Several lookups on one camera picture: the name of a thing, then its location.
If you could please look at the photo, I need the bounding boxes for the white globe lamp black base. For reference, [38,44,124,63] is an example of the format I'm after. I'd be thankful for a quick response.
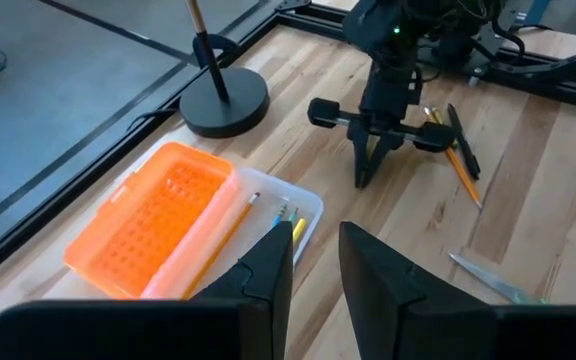
[178,0,272,140]

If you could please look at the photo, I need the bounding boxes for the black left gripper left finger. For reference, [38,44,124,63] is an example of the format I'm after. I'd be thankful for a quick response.
[187,221,295,360]

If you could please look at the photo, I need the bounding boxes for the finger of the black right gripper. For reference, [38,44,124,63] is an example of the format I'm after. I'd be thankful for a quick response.
[346,119,371,191]
[367,130,405,189]

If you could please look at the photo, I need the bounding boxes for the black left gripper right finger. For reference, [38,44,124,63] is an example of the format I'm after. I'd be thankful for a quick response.
[339,221,497,360]

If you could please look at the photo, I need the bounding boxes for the black lamp cable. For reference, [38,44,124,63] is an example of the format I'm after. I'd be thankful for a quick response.
[126,106,182,133]

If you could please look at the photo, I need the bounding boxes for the orange-lidded clear pencil box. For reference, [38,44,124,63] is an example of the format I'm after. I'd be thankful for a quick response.
[62,141,325,302]

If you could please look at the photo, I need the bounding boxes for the orange pencil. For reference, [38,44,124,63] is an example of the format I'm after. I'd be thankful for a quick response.
[181,191,262,302]
[422,105,484,210]

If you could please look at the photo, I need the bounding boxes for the green-handled scissors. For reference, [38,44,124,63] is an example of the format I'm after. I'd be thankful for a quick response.
[448,251,550,306]

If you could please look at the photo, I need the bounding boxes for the thick black pen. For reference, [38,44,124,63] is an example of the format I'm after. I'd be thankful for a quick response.
[446,102,482,182]

